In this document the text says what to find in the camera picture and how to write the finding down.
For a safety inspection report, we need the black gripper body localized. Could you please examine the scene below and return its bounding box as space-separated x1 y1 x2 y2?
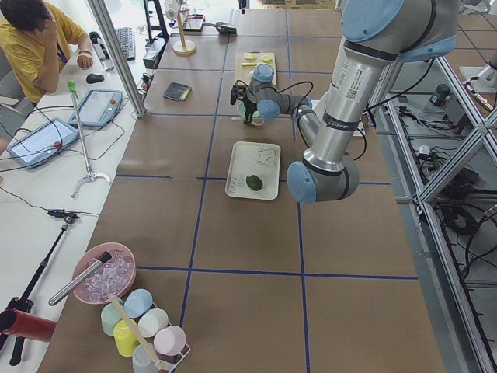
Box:
230 84 257 117

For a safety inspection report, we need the white ceramic spoon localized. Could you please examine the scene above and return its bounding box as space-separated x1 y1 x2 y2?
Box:
249 118 264 127

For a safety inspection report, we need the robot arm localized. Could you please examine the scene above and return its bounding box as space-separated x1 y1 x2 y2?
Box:
231 1 460 204

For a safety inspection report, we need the mint green bowl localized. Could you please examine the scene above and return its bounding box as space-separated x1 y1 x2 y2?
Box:
237 102 247 118

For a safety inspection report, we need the pink ice bowl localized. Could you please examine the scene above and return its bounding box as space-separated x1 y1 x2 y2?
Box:
72 242 137 305

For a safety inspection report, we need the wooden cutting board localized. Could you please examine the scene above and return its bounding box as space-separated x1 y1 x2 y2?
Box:
235 52 277 85

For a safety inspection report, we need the cream bear serving tray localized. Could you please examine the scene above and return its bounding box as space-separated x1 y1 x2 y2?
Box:
225 141 281 200

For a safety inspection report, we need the single lemon slice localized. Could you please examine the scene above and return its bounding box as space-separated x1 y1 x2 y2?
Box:
260 54 272 63

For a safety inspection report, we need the grey folded cloth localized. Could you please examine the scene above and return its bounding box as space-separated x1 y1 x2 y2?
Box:
162 82 192 102

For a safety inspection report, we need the metal scoop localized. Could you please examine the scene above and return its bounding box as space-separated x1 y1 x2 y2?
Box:
203 22 237 36

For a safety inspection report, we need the green avocado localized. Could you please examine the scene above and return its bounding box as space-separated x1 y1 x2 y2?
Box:
245 175 263 191

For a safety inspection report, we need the wooden stand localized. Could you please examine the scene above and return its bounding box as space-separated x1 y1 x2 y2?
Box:
172 9 196 57

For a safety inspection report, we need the black tray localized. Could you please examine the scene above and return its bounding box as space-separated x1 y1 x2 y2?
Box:
182 14 205 32

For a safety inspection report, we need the black keyboard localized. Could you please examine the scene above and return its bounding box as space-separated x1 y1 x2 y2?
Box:
115 27 136 61

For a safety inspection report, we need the blue teach pendant far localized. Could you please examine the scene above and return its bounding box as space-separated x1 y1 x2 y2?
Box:
73 89 123 128

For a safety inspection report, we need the blue teach pendant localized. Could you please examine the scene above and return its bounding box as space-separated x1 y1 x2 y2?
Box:
6 117 79 169
73 89 123 128

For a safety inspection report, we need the water bottle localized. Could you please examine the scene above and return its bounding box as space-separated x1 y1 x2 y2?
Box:
89 31 114 71

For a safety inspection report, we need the black computer mouse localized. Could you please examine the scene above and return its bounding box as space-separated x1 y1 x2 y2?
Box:
85 73 105 84

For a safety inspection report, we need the metal reacher grabber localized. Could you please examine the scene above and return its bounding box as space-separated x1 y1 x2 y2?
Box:
67 80 111 199

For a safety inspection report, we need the blue teach pendant near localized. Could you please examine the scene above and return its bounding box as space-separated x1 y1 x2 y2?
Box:
6 117 79 169

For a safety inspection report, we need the metal tube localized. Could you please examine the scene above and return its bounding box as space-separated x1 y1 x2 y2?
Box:
48 251 112 306

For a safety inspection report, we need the person in yellow shirt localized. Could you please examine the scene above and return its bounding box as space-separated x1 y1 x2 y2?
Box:
1 1 94 105

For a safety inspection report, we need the blue cup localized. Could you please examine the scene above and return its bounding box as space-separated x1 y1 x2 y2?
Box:
123 288 153 319

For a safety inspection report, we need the white cup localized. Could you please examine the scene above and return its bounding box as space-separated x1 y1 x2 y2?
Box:
137 307 169 338

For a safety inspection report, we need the pink cup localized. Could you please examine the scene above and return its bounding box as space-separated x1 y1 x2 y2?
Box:
153 326 186 356

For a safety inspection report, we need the green cup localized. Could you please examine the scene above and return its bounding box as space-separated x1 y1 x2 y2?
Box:
100 302 122 336

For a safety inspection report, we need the yellow cup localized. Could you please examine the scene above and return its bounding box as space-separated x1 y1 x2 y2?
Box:
113 319 139 357

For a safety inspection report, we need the grey cup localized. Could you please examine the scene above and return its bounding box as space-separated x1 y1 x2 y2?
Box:
132 345 158 373

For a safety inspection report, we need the black tripod stick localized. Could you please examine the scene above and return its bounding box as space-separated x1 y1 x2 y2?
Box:
1 210 80 347

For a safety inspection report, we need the red cylinder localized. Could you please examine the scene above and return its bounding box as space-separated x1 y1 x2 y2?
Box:
1 309 57 343

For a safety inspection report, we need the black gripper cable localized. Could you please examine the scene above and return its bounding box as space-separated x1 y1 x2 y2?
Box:
235 79 315 141

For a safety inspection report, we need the aluminium frame post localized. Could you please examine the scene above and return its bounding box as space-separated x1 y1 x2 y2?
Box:
88 0 146 118

